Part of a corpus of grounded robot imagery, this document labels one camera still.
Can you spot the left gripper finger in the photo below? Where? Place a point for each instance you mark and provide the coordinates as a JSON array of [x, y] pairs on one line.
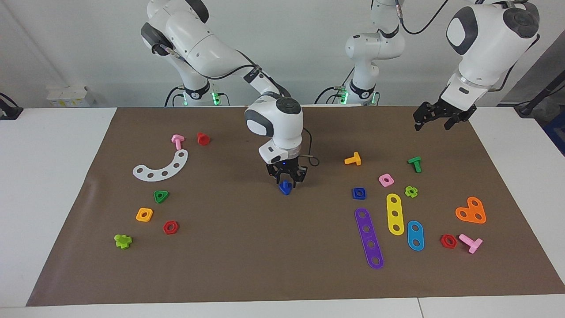
[[450, 122], [419, 122]]

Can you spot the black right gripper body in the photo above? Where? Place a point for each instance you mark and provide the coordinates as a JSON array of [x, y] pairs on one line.
[[287, 169]]

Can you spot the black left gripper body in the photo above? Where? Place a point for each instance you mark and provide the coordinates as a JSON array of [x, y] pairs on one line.
[[443, 110]]

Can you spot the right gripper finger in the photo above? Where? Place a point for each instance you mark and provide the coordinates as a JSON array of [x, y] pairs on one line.
[[278, 179], [298, 177]]

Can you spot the blue triangle-head screw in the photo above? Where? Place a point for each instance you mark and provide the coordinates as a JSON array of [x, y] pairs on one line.
[[285, 189]]

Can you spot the blue square nut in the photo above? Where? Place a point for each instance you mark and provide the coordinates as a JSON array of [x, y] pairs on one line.
[[354, 196]]

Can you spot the green plastic screw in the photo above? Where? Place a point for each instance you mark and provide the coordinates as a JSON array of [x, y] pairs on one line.
[[415, 163]]

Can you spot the orange plastic screw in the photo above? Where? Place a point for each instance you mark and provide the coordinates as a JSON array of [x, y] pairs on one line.
[[354, 160]]

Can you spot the pink square nut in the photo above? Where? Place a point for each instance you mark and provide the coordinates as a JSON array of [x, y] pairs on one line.
[[391, 182]]

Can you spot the lime flower nut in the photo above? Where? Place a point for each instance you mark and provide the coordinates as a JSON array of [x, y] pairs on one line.
[[407, 191]]

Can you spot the red plastic screw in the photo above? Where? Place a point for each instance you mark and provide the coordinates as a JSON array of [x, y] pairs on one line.
[[203, 139]]

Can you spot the pink plastic screw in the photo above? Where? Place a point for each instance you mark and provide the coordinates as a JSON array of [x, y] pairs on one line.
[[473, 244], [178, 141]]

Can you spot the green triangle nut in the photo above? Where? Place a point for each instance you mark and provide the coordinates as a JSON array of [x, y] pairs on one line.
[[165, 193]]

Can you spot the red hexagon nut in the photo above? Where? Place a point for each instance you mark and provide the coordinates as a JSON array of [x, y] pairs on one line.
[[175, 229], [443, 244]]

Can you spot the orange square nut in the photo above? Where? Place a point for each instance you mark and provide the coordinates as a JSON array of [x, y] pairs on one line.
[[150, 212]]

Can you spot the lime cross-head screw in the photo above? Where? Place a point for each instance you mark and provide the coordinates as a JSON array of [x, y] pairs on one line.
[[122, 241]]

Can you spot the brown table mat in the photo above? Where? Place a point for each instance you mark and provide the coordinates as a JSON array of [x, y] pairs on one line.
[[265, 243]]

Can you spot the black stand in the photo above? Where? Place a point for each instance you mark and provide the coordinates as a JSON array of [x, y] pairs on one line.
[[536, 99]]

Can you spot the yellow three-hole strip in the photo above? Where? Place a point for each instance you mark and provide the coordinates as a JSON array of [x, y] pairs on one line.
[[394, 207]]

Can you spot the orange heart-shaped plate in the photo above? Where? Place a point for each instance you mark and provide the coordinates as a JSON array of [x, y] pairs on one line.
[[471, 211]]

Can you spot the purple four-hole strip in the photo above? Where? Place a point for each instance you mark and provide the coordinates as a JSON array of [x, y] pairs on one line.
[[368, 237]]

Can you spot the blue object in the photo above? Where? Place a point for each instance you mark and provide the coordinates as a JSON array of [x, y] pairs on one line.
[[557, 132]]

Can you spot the white curved perforated strip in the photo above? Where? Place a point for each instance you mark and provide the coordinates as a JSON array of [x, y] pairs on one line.
[[171, 169]]

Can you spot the blue two-hole strip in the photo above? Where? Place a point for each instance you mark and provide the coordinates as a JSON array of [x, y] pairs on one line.
[[415, 235]]

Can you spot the white box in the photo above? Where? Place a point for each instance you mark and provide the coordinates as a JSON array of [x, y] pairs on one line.
[[66, 97]]

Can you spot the black clamp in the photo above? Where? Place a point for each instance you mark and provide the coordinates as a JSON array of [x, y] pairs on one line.
[[9, 112]]

